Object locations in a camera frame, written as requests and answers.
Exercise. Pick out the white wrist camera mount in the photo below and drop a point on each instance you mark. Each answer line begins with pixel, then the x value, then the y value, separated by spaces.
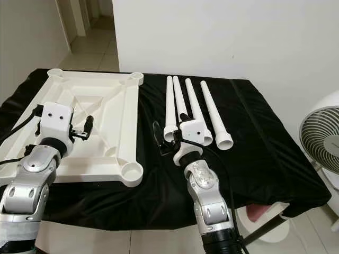
pixel 57 119
pixel 192 132

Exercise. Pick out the white round plastic base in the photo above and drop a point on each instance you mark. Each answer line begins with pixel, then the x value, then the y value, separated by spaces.
pixel 254 225

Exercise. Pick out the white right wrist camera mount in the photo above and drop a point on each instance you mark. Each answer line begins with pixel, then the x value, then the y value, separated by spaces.
pixel 192 132

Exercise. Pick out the white plastic table top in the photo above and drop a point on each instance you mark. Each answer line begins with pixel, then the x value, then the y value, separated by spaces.
pixel 122 121

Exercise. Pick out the black metal table leg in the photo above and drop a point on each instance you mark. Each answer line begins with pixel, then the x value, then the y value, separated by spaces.
pixel 270 228

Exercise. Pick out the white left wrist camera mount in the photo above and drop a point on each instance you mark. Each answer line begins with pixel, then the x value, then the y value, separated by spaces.
pixel 57 119

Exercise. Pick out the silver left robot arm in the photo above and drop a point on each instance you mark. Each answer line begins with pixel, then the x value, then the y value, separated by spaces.
pixel 32 185

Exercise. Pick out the black table cloth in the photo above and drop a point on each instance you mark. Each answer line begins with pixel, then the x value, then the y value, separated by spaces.
pixel 270 159

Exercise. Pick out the white plastic table leg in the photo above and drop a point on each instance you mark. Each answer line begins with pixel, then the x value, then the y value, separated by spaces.
pixel 213 114
pixel 169 106
pixel 195 106
pixel 179 103

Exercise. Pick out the beige door frame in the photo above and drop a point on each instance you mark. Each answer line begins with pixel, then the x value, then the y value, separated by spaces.
pixel 66 18

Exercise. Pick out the white standing fan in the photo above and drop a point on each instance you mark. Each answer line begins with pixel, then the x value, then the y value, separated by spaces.
pixel 320 137

